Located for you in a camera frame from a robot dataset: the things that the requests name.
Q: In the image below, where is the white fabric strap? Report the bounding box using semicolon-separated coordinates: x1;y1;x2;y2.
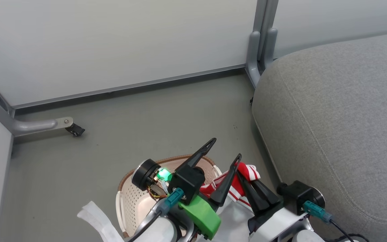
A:
77;201;125;242

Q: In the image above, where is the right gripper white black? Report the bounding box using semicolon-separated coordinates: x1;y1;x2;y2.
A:
236;171;315;242

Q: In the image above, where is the left teal plug black cable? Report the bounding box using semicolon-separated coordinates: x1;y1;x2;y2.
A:
126;188;185;242

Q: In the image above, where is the teal plug black cable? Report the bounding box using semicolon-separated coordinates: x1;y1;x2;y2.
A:
126;188;185;242
302;200;356;242

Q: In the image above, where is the red white striped garment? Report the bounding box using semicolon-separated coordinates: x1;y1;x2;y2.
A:
199;162;261;207

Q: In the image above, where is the black caster wheel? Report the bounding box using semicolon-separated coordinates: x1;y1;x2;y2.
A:
65;123;86;137

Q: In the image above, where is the left gripper black green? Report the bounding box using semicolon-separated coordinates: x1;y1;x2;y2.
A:
167;137;242;240

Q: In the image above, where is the right teal plug black cable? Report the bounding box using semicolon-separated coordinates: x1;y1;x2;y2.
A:
302;200;356;242

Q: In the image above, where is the grey fabric sofa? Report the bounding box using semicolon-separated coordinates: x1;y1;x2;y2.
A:
251;31;387;242

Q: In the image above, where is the grey metal partition foot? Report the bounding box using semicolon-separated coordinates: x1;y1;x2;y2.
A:
0;72;75;137

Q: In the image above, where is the white laundry basket brown rim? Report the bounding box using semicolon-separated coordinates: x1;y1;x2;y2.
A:
115;154;223;238

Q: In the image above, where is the grey metal partition post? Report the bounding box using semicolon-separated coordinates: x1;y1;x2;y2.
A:
245;0;279;90

